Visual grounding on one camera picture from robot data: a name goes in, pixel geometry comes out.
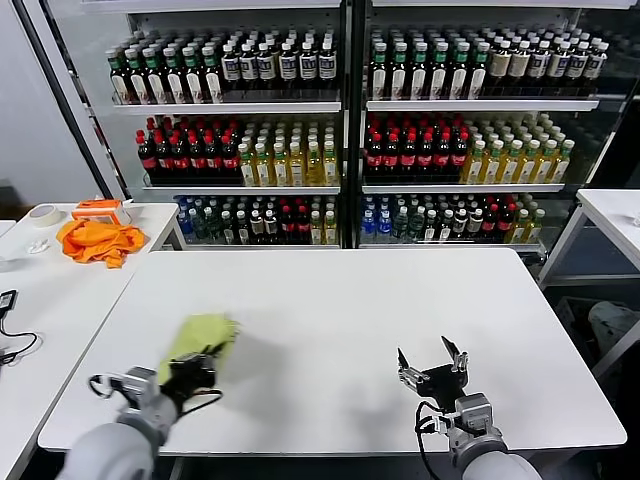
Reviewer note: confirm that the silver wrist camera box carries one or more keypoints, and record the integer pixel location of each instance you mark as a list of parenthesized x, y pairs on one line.
[(472, 410), (140, 385)]

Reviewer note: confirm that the small blue water bottle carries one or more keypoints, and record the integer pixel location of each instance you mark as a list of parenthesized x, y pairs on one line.
[(384, 227), (184, 227), (368, 227)]

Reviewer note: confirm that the navy-label dark drink bottle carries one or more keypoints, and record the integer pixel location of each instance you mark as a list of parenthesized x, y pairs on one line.
[(307, 66), (247, 67), (286, 67), (558, 65), (578, 66), (265, 67), (229, 67), (539, 65), (326, 66), (596, 67)]

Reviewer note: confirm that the small white crumpled plastic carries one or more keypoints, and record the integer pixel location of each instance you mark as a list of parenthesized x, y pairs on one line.
[(37, 246)]

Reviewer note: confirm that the left beverage shelf rack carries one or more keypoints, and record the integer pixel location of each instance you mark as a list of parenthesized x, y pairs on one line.
[(225, 107)]

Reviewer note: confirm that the masking tape roll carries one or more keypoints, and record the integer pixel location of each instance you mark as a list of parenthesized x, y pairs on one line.
[(47, 223)]

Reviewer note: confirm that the right beverage shelf rack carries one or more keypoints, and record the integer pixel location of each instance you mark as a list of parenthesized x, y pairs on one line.
[(475, 105)]

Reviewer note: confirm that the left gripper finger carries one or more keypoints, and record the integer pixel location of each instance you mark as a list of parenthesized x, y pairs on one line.
[(192, 357), (211, 370)]

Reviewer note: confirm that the beige-label dark drink bottle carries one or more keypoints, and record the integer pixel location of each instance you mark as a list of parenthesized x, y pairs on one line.
[(520, 65), (500, 65)]

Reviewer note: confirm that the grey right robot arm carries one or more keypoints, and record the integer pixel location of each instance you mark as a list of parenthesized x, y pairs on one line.
[(490, 460)]

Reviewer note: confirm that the small yellow juice bottle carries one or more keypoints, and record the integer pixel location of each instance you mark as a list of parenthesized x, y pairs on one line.
[(520, 229), (536, 229), (330, 229), (315, 229)]

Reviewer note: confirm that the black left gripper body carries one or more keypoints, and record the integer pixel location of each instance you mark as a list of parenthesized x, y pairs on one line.
[(190, 380)]

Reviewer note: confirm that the light green t-shirt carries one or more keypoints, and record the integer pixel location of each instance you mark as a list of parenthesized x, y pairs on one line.
[(200, 335)]

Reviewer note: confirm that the white plastic bag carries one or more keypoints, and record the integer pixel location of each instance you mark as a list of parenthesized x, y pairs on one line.
[(607, 320)]

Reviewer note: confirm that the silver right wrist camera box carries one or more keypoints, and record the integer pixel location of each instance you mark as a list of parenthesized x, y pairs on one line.
[(472, 410)]

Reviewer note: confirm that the green-cap dark tea bottle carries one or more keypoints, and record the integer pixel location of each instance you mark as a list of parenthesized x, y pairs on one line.
[(171, 82), (418, 75), (190, 82), (119, 82), (398, 75), (152, 82), (459, 75), (135, 82), (479, 75), (211, 82), (378, 75), (439, 75)]

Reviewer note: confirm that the small black device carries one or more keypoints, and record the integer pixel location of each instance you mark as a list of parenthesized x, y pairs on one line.
[(6, 300)]

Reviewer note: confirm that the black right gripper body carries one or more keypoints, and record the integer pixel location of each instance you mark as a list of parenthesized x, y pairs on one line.
[(442, 385)]

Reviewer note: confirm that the beverage shelf rack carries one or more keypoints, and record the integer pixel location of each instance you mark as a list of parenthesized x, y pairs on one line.
[(475, 105), (225, 107)]

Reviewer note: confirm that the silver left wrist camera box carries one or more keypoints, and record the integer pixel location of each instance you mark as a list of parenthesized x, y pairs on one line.
[(140, 385)]

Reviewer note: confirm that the small green-tinted water bottle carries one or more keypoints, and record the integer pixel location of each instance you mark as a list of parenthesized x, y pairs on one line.
[(200, 229), (400, 227), (213, 229), (415, 227)]

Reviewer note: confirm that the clear box with orange lid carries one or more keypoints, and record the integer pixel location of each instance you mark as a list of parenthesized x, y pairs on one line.
[(95, 210)]

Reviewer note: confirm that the black plastic crate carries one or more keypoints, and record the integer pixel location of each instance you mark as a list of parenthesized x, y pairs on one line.
[(570, 312)]

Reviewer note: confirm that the small dark drink bottle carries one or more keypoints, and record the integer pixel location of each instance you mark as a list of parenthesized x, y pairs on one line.
[(242, 230), (460, 227), (430, 229), (256, 230), (475, 227), (445, 229), (270, 230), (227, 230)]

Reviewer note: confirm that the crumpled orange cloth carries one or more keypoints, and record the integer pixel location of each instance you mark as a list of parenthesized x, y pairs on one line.
[(95, 242)]

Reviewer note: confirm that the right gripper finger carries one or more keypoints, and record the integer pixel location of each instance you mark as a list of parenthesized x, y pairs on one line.
[(460, 362), (412, 377)]

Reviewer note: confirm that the white side table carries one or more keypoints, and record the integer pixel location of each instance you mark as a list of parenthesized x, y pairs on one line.
[(155, 220), (605, 205)]

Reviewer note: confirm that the small red-cap cola bottle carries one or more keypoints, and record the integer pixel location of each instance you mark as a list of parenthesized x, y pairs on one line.
[(490, 225), (287, 227), (506, 225), (303, 227)]

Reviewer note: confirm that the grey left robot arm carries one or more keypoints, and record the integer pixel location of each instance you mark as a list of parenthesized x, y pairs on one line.
[(110, 450)]

